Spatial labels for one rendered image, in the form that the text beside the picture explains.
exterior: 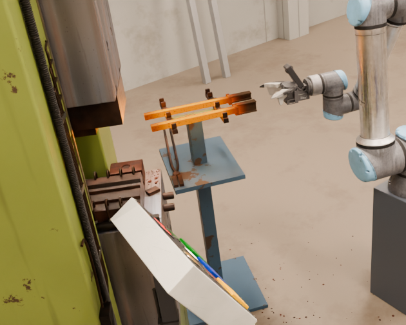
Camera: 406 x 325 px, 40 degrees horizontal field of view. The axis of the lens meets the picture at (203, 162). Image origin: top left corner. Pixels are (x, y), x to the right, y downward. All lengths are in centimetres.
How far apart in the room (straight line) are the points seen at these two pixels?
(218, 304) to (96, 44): 75
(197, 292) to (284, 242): 198
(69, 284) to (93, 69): 59
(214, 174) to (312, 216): 115
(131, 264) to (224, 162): 73
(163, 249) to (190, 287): 11
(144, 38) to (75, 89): 401
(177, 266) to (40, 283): 52
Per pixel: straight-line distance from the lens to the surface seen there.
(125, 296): 199
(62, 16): 153
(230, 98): 234
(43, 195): 143
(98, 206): 185
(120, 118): 166
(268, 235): 322
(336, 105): 252
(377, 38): 214
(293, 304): 279
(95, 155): 212
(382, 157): 226
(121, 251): 187
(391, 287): 274
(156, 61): 568
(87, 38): 153
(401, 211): 246
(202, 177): 233
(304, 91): 246
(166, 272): 120
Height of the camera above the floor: 194
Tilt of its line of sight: 29 degrees down
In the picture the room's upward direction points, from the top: 8 degrees counter-clockwise
